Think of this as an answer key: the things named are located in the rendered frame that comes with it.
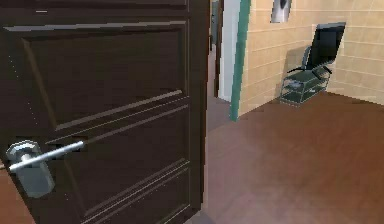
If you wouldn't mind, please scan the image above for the dark brown room door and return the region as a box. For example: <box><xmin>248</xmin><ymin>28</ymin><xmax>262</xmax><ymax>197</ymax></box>
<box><xmin>0</xmin><ymin>0</ymin><xmax>212</xmax><ymax>224</ymax></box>

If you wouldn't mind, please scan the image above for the grey framed wall picture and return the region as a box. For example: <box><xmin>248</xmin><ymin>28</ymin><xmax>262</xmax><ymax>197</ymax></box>
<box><xmin>270</xmin><ymin>0</ymin><xmax>293</xmax><ymax>24</ymax></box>

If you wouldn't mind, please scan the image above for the glass television stand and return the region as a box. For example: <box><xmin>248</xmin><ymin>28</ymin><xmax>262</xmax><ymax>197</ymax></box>
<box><xmin>279</xmin><ymin>65</ymin><xmax>332</xmax><ymax>108</ymax></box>

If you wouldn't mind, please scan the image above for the silver door handle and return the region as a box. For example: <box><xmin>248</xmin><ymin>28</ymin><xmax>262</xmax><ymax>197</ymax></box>
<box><xmin>5</xmin><ymin>139</ymin><xmax>86</xmax><ymax>199</ymax></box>

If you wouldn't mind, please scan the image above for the black television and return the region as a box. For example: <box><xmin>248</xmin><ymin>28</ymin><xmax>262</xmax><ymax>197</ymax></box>
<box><xmin>287</xmin><ymin>21</ymin><xmax>347</xmax><ymax>80</ymax></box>

